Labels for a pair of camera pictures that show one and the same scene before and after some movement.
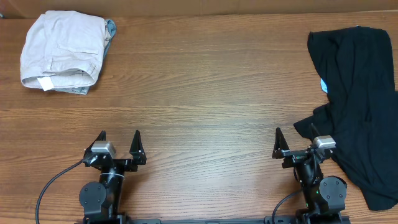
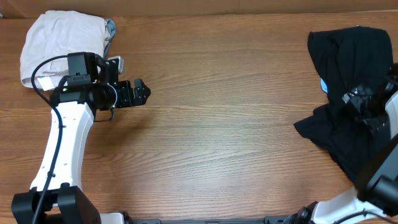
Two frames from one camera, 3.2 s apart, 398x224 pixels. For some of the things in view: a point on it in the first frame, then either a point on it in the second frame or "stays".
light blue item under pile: x=323 y=85 stays
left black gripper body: x=117 y=162 to x=132 y=93
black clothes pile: x=360 y=113 stays
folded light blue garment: x=111 y=28 stays
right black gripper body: x=295 y=157 to x=361 y=99
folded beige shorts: x=63 y=50 stays
